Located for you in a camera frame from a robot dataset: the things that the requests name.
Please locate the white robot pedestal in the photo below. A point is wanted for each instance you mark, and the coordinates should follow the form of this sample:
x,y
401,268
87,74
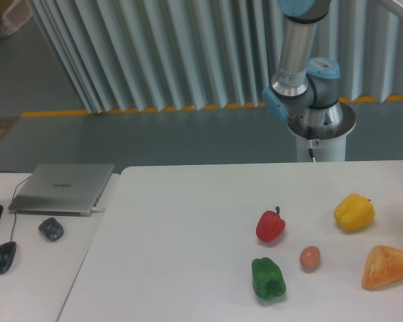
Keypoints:
x,y
321,134

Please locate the white folding partition screen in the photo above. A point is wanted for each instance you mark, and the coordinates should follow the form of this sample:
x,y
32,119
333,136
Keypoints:
x,y
157,54

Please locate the silver closed laptop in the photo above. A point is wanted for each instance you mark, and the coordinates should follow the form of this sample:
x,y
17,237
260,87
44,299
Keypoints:
x,y
62,189

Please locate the green bell pepper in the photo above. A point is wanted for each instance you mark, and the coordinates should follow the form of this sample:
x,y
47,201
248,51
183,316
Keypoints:
x,y
267,279

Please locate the triangular toasted bread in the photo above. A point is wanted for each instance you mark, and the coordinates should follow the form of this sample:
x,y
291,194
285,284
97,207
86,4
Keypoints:
x,y
383,267

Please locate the dark earbuds case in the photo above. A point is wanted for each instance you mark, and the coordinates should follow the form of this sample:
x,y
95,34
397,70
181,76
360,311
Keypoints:
x,y
51,229

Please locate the black computer mouse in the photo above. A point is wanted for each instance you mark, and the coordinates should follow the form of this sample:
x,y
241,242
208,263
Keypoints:
x,y
7,255

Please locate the red bell pepper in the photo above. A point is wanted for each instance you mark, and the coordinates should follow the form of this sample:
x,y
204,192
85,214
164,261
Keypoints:
x,y
270,225

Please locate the white usb plug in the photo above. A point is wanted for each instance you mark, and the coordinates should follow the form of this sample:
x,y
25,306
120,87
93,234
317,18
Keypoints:
x,y
97,210

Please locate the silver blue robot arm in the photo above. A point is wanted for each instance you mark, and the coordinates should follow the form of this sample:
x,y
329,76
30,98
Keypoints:
x,y
297,63

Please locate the yellow bell pepper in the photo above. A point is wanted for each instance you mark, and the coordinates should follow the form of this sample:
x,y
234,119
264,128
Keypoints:
x,y
354,212

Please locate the brown egg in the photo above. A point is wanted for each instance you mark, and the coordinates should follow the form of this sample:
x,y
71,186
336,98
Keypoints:
x,y
310,257

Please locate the cardboard boxes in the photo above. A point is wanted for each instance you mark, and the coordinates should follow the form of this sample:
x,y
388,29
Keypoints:
x,y
13,15

